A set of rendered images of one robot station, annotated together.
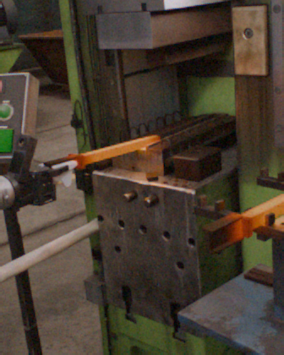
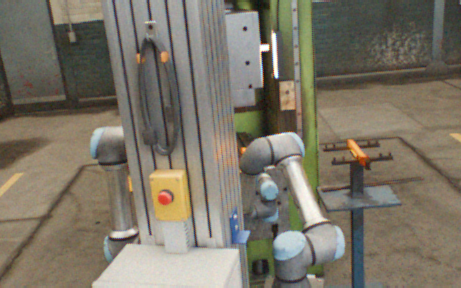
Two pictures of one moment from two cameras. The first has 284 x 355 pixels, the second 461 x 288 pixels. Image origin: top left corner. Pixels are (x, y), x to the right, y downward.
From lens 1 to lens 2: 2.08 m
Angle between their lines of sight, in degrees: 47
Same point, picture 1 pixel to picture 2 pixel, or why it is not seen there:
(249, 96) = (285, 119)
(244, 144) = not seen: hidden behind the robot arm
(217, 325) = (345, 205)
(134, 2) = (244, 85)
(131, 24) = (242, 95)
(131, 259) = not seen: hidden behind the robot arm
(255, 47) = (291, 98)
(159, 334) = (263, 245)
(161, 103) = not seen: hidden behind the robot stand
